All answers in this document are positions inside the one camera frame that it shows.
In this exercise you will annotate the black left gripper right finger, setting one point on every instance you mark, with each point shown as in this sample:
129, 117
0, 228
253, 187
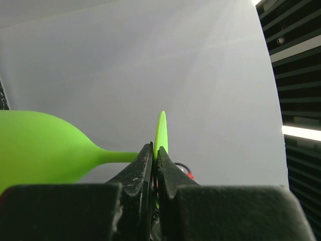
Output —
190, 211

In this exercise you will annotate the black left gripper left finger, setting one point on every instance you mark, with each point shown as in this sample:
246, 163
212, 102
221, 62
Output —
119, 209

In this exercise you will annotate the green plastic wine glass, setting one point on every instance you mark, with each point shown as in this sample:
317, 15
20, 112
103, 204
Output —
39, 148

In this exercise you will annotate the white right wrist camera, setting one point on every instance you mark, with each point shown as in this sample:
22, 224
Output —
184, 168

